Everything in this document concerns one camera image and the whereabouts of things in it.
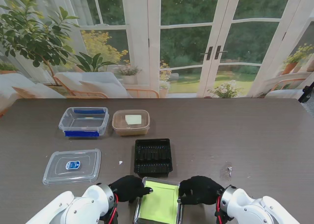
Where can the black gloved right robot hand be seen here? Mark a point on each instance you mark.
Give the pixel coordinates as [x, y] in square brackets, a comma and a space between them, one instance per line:
[200, 189]

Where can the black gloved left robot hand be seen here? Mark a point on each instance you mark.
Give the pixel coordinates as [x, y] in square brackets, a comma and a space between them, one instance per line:
[128, 188]

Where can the clear lid with green sheet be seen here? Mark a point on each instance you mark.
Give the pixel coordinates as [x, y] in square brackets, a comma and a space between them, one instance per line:
[159, 204]

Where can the black plastic container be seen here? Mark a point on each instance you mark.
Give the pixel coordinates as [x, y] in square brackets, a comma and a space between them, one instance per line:
[152, 155]

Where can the brown translucent container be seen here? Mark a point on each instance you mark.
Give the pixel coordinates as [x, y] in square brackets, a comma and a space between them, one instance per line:
[131, 132]

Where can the small clear lid white label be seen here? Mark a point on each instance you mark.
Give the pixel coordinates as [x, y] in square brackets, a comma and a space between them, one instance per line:
[133, 119]

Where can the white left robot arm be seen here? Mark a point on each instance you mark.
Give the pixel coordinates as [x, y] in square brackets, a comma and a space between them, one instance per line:
[73, 206]

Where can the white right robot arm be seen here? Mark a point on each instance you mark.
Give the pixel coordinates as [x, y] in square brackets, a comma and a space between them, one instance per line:
[252, 209]

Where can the clear container with blue clips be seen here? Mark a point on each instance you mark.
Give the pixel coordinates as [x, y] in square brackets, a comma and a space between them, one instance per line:
[83, 120]

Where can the small shiny debris piece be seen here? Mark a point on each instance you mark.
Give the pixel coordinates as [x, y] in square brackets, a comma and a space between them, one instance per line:
[229, 168]

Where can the large clear lid blue sticker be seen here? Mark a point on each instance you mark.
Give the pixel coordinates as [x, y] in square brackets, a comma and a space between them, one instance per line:
[71, 165]

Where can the black tripod stand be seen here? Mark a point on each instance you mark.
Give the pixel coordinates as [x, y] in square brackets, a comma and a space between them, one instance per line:
[306, 92]

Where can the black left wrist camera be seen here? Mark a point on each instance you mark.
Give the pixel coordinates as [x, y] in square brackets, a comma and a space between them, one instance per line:
[111, 216]

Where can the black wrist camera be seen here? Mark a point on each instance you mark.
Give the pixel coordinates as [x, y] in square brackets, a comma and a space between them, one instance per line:
[222, 216]
[111, 216]

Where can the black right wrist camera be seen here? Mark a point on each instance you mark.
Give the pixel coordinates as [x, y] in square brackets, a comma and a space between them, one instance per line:
[222, 216]

